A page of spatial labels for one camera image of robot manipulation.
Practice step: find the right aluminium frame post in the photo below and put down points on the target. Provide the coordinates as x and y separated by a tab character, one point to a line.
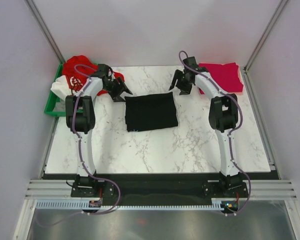
266	33

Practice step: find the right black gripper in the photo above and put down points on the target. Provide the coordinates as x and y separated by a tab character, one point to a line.
185	90

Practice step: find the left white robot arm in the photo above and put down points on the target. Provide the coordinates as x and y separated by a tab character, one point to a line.
80	113

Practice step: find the black t shirt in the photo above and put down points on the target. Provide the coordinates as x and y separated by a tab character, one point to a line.
150	112

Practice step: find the blue grey cable duct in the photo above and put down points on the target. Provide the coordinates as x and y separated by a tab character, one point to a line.
89	205

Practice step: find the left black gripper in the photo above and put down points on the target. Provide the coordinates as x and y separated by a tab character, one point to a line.
121	88

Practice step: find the left aluminium frame post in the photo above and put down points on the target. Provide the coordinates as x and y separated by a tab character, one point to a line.
44	29

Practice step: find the white red printed t shirt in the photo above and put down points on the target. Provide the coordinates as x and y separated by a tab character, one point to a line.
63	86

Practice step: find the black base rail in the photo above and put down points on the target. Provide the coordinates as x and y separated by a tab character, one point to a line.
160	188

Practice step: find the aluminium frame post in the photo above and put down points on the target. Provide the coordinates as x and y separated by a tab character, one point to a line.
44	29
266	33

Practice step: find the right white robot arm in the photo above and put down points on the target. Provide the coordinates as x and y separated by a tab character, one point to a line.
225	116

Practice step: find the folded pink t shirt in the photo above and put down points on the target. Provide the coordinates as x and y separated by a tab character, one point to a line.
226	76

